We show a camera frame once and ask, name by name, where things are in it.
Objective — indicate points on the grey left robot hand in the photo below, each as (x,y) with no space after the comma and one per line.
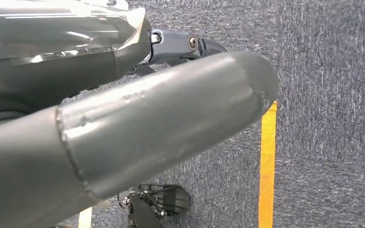
(138,126)

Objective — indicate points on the black robot foot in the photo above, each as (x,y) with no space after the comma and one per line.
(170,198)

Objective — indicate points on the yellow floor tape square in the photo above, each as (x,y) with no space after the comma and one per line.
(267,157)

